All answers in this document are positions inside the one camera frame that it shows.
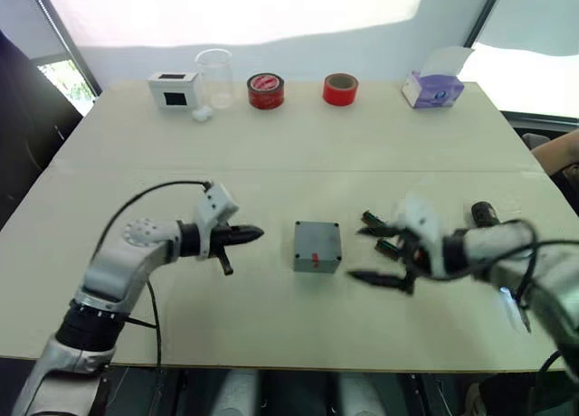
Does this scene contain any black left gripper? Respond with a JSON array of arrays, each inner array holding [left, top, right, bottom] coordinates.
[[208, 223, 266, 277]]

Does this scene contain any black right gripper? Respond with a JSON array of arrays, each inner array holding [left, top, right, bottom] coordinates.
[[346, 223, 430, 296]]

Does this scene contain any grey box with lid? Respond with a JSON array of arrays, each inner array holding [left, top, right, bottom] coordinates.
[[292, 220, 343, 274]]

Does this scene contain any white box with black windows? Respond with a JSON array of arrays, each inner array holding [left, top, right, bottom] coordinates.
[[148, 71, 201, 112]]

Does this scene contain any purple tissue box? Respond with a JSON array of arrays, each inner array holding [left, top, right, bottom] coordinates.
[[401, 45, 477, 111]]

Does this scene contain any grey rounded shape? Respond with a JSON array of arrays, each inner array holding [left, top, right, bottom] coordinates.
[[211, 369, 262, 416], [337, 371, 391, 416]]

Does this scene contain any dark red tape roll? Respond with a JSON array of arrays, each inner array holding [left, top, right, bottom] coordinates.
[[246, 72, 287, 111]]

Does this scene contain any clear glass beaker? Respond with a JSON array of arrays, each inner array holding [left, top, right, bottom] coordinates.
[[195, 48, 237, 110]]

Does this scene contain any bright red tape roll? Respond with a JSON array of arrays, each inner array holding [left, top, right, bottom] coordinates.
[[322, 72, 360, 107]]

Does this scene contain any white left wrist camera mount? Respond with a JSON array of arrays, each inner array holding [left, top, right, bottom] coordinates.
[[193, 183, 240, 260]]

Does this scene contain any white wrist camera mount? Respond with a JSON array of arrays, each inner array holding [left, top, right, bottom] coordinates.
[[193, 183, 240, 260], [394, 191, 448, 278]]

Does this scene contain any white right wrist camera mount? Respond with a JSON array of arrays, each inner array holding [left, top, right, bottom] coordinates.
[[394, 191, 448, 278]]

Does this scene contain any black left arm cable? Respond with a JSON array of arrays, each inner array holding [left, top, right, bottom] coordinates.
[[91, 179, 214, 373]]

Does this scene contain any dark window frame post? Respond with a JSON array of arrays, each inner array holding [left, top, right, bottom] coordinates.
[[25, 0, 103, 101], [462, 0, 508, 50]]

